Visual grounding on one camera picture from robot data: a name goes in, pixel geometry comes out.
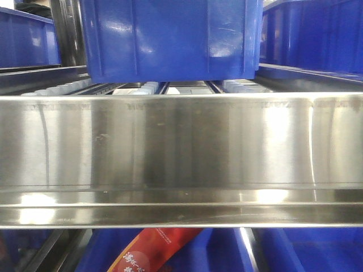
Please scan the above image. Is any dark blue centre bin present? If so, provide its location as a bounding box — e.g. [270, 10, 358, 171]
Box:
[80, 1, 263, 83]

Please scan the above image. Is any dark blue lower right bin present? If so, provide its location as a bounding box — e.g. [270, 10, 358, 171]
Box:
[256, 227, 362, 271]

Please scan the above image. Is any dark blue bin left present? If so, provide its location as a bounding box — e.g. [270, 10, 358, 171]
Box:
[1, 7, 61, 68]

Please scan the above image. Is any white roller track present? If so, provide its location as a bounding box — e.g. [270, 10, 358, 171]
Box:
[22, 79, 272, 96]

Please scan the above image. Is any red snack package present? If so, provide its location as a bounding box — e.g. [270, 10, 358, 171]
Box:
[108, 227, 203, 271]

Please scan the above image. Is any stainless steel shelf rail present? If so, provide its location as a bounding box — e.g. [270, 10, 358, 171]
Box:
[1, 92, 362, 228]

